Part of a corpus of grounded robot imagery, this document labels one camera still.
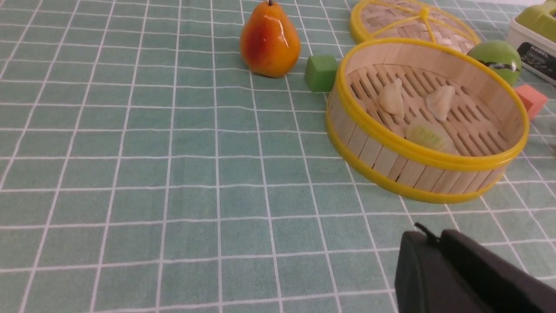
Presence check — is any green toy ball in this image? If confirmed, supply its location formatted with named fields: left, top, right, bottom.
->
left=467, top=40, right=522, bottom=86

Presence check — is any green dumpling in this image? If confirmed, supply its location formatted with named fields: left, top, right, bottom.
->
left=405, top=117, right=459, bottom=154

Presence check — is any orange red toy pear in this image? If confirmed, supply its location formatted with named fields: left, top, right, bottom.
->
left=239, top=0, right=301, bottom=79

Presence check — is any small green cube block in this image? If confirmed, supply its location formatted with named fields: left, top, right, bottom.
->
left=304, top=55, right=338, bottom=93

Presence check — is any orange pink cube block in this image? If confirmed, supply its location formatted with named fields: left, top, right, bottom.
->
left=514, top=84, right=548, bottom=120

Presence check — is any woven bamboo steamer lid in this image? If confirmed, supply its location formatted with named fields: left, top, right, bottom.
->
left=349, top=0, right=481, bottom=54

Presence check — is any white dumpling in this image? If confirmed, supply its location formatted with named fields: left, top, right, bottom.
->
left=425, top=85, right=456, bottom=121
left=378, top=78, right=405, bottom=118

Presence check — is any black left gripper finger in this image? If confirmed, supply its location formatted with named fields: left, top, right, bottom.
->
left=395, top=223, right=556, bottom=313

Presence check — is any green lidded white box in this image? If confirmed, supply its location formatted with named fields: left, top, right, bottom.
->
left=506, top=0, right=556, bottom=85

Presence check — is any bamboo steamer tray yellow rim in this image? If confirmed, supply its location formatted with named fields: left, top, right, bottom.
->
left=325, top=38, right=530, bottom=203

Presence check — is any green checkered tablecloth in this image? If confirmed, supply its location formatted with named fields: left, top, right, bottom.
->
left=0, top=0, right=555, bottom=313

